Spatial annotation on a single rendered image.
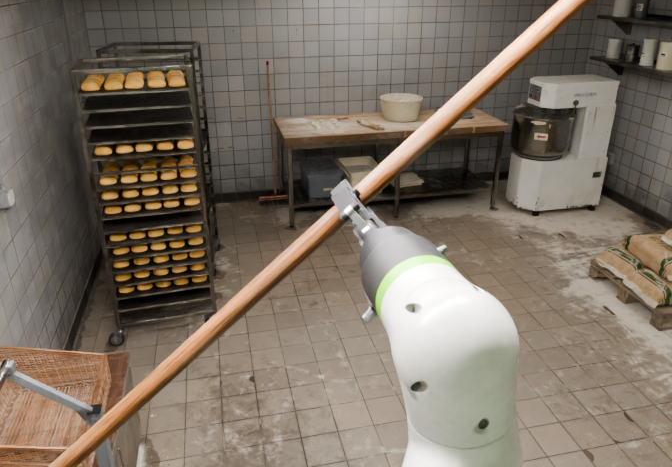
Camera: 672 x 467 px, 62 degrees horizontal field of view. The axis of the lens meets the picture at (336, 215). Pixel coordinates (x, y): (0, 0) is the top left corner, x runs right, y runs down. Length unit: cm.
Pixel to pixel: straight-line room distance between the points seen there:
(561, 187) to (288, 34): 309
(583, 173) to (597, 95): 76
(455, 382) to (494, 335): 5
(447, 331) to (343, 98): 555
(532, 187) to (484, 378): 542
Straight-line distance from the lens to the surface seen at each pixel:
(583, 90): 584
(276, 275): 82
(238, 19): 571
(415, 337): 47
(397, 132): 529
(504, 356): 48
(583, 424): 352
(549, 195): 596
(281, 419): 329
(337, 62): 589
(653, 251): 459
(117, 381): 279
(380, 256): 58
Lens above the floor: 226
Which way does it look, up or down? 23 degrees down
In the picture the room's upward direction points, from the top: straight up
